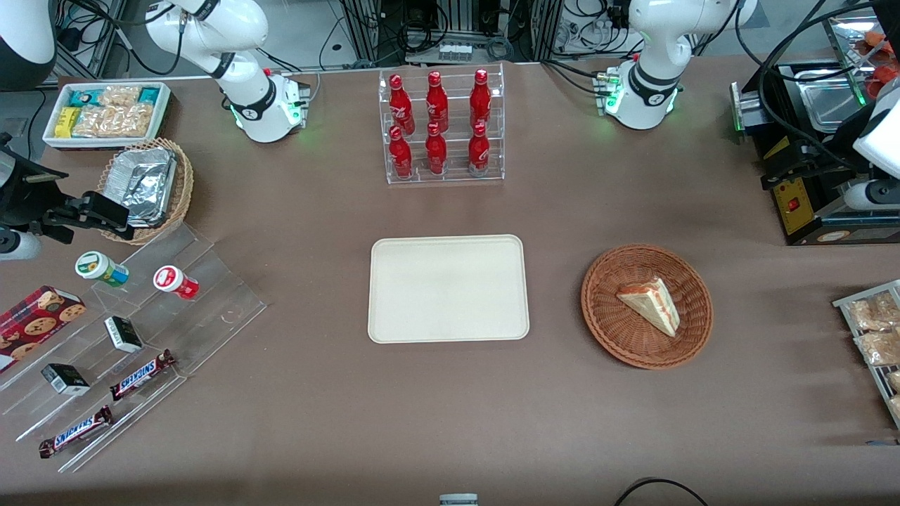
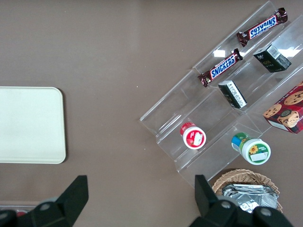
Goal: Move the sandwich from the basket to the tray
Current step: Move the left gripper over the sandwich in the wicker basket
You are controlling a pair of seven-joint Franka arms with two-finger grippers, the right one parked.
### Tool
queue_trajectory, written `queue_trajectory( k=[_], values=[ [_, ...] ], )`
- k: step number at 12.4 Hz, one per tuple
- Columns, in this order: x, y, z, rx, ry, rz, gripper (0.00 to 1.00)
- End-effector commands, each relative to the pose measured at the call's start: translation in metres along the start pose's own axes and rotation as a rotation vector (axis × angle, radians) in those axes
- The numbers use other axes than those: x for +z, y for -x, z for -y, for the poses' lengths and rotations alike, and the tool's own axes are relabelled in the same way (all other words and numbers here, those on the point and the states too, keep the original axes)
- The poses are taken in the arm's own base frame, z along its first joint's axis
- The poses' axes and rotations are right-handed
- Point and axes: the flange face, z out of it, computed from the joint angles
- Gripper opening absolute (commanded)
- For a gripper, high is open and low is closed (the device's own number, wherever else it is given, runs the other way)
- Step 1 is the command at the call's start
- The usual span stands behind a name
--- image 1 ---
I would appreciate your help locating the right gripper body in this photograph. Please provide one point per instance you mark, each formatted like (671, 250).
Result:
(26, 199)

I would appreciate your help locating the triangular sandwich with red filling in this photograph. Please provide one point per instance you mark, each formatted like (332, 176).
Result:
(654, 306)

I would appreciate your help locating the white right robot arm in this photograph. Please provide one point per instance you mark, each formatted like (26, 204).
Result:
(239, 28)

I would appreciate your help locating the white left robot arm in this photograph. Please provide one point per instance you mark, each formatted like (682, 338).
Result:
(650, 84)

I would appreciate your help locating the silver metal tray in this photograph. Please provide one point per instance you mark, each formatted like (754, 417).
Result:
(830, 102)

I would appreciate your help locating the oval tan wicker basket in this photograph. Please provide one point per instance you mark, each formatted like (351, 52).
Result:
(181, 190)

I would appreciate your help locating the round brown wicker basket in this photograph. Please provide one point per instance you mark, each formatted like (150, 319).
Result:
(619, 337)

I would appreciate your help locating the cream rectangular tray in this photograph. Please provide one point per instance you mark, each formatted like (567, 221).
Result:
(448, 289)

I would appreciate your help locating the black sealing machine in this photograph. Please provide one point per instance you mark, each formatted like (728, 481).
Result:
(794, 211)

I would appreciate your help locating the stack of foil trays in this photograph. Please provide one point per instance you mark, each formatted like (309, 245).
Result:
(144, 183)

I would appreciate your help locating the green lid snack cup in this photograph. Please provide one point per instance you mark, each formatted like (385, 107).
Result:
(95, 267)

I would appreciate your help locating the white plastic snack bin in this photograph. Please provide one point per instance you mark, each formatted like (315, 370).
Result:
(105, 144)

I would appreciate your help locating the clear case with red items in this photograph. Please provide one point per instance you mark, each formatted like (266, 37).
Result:
(882, 70)

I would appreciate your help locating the yellow snack packet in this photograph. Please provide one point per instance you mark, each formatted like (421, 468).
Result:
(67, 123)

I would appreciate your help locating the large clear cracker bag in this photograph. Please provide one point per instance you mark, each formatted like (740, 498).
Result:
(112, 121)

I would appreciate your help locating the red lid snack cup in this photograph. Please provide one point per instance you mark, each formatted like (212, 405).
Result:
(172, 281)

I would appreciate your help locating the red plaid cookie box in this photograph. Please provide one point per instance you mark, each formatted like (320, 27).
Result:
(35, 323)

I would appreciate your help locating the teal snack packet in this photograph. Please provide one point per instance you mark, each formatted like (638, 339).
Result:
(149, 95)
(84, 96)

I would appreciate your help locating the small clear cracker bag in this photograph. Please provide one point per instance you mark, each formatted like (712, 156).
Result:
(119, 95)

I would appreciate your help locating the small black box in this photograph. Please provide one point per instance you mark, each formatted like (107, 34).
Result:
(65, 379)
(123, 334)

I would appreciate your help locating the clear acrylic stepped display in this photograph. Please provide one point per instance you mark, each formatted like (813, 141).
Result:
(211, 309)

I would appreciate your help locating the clear bag of crackers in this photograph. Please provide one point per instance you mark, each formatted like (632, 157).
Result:
(879, 348)
(872, 313)

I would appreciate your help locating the brown snickers bar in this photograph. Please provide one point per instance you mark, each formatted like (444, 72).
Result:
(76, 432)
(140, 376)

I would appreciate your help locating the red soda bottle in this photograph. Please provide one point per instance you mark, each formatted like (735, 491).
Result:
(480, 102)
(479, 151)
(401, 156)
(401, 105)
(436, 104)
(436, 153)

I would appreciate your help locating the clear acrylic bottle rack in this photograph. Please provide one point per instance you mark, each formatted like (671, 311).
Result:
(457, 169)

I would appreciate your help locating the white power strip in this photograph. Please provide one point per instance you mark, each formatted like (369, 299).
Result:
(455, 52)

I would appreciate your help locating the small grey device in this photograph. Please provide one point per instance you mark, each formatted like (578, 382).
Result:
(458, 500)

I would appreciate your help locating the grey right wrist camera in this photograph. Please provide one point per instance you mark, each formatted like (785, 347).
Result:
(17, 246)

